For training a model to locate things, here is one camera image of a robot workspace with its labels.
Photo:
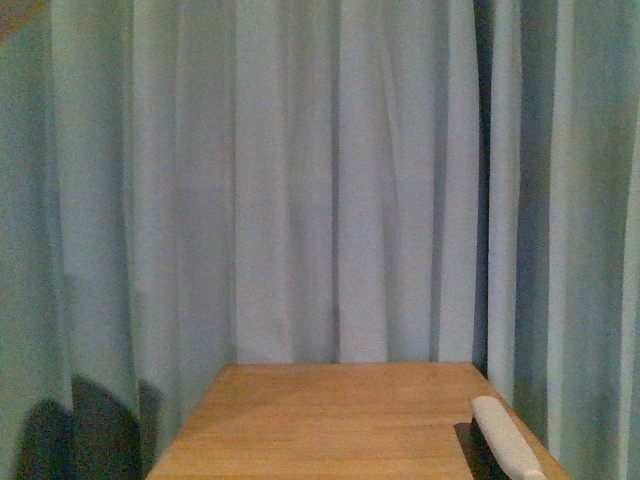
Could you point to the light blue curtain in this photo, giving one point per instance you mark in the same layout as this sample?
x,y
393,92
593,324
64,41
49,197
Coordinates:
x,y
186,184

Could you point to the wooden nightstand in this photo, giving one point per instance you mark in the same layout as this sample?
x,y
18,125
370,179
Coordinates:
x,y
333,421

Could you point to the beige hand brush black bristles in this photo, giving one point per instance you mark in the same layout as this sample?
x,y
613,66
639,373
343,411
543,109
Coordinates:
x,y
493,446

